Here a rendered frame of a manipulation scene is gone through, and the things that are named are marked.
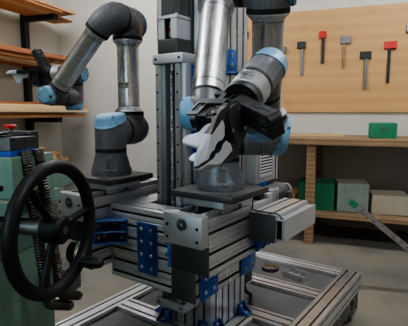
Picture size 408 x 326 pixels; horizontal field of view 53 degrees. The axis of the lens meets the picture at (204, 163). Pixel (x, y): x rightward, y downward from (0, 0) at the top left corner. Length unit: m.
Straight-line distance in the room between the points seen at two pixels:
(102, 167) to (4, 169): 0.64
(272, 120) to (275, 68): 0.20
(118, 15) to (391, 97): 2.77
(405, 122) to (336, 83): 0.67
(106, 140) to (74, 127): 3.40
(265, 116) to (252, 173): 1.00
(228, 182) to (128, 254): 0.49
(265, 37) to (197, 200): 0.50
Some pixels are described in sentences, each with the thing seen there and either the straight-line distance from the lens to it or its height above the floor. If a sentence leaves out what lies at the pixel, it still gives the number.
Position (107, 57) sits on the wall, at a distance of 4.68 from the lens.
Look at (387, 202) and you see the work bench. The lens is 3.51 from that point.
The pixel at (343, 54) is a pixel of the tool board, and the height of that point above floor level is 1.55.
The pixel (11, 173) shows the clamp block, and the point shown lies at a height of 0.93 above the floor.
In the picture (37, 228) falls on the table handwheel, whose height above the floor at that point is 0.81.
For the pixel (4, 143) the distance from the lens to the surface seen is 0.94.
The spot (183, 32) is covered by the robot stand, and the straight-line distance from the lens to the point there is 1.47.
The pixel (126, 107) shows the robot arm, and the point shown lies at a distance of 1.65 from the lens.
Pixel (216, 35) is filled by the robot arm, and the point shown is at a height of 1.23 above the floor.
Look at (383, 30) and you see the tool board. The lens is 3.93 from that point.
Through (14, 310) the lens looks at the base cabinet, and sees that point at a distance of 1.15.
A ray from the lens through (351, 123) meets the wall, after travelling 3.88.
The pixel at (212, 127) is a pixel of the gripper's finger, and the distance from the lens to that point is 0.64.
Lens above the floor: 1.05
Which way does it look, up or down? 7 degrees down
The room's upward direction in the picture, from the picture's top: straight up
